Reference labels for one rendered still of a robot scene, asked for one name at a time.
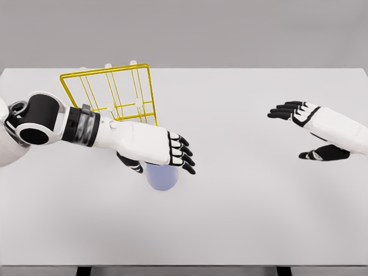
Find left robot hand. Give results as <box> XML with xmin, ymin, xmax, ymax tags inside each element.
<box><xmin>116</xmin><ymin>121</ymin><xmax>197</xmax><ymax>175</ymax></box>

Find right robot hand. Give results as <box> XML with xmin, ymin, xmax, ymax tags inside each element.
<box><xmin>267</xmin><ymin>101</ymin><xmax>352</xmax><ymax>161</ymax></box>

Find lavender cup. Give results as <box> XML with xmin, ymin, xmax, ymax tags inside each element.
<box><xmin>146</xmin><ymin>163</ymin><xmax>179</xmax><ymax>191</ymax></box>

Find yellow wire cup holder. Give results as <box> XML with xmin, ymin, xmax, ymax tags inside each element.
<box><xmin>59</xmin><ymin>59</ymin><xmax>159</xmax><ymax>148</ymax></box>

